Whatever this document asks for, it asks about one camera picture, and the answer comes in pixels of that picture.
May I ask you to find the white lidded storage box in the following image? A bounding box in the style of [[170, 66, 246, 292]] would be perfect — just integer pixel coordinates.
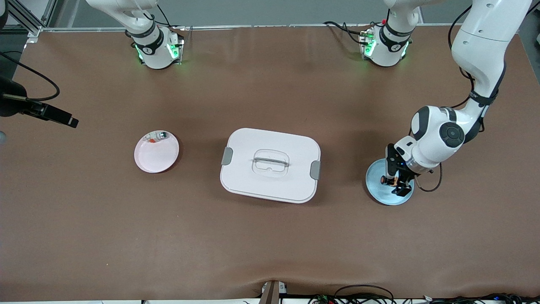
[[220, 128, 321, 204]]

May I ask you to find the light blue round plate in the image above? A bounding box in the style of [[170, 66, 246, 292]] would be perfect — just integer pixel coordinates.
[[365, 158, 415, 206]]

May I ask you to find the pink round plate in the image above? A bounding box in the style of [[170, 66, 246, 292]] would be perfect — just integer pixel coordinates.
[[134, 130, 180, 174]]

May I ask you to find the brown table mat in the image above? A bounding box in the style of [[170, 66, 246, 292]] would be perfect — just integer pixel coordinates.
[[0, 23, 540, 301]]

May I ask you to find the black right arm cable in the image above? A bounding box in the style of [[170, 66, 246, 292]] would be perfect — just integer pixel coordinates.
[[0, 51, 60, 102]]

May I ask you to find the aluminium frame profile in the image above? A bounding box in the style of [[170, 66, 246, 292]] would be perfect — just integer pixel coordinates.
[[513, 0, 540, 34], [6, 0, 57, 38]]

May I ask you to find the black looped cable bundle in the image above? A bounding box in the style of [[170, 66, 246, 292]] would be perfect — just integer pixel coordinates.
[[308, 285, 395, 304]]

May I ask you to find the clear box lid handle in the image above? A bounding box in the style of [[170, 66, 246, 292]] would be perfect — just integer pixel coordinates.
[[252, 149, 290, 178]]

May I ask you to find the black right base cable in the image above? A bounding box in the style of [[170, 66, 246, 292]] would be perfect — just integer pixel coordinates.
[[143, 4, 186, 30]]

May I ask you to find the black base cable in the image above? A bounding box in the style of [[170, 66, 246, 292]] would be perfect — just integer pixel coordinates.
[[324, 19, 384, 45], [143, 4, 186, 30]]

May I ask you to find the black left base cable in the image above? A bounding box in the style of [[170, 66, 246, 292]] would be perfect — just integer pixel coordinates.
[[324, 19, 384, 45]]

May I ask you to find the metal table edge bracket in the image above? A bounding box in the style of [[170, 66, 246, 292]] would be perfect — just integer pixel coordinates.
[[259, 280, 287, 304]]

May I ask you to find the silver table edge rail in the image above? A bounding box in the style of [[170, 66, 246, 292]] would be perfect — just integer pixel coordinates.
[[40, 23, 464, 32]]

